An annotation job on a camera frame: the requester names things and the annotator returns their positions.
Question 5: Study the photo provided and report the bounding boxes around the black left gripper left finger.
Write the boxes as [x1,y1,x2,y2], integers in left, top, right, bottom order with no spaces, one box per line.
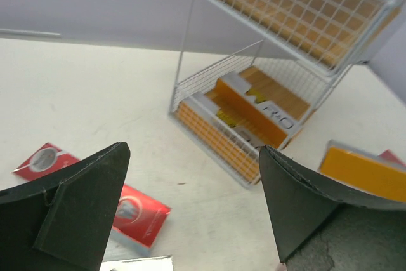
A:
[0,141,131,271]

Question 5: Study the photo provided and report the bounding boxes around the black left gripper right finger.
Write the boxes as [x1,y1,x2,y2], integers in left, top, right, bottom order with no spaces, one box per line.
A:
[259,146,405,270]

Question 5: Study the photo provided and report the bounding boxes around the orange toothpaste box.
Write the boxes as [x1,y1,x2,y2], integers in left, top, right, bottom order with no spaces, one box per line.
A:
[175,92,265,187]
[318,140,405,202]
[215,71,298,149]

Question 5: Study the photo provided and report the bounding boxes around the red toothpaste box left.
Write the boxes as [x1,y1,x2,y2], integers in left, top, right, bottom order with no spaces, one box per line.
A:
[12,142,171,258]

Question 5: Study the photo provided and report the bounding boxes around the red toothpaste box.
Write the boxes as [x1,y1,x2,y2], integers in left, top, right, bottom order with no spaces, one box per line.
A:
[379,150,405,167]
[12,142,171,258]

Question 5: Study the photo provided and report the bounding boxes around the red toothpaste box right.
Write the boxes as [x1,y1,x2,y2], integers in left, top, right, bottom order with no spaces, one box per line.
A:
[379,150,405,167]

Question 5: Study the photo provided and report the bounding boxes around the silver blue toothpaste box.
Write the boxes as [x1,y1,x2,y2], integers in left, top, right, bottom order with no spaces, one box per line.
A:
[100,256,174,271]

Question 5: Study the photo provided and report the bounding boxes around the white wire wooden shelf rack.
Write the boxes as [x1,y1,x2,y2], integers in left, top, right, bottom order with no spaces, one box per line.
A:
[169,0,405,187]

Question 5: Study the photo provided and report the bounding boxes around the aluminium frame rail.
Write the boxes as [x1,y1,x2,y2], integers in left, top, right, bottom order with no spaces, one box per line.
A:
[0,29,61,37]

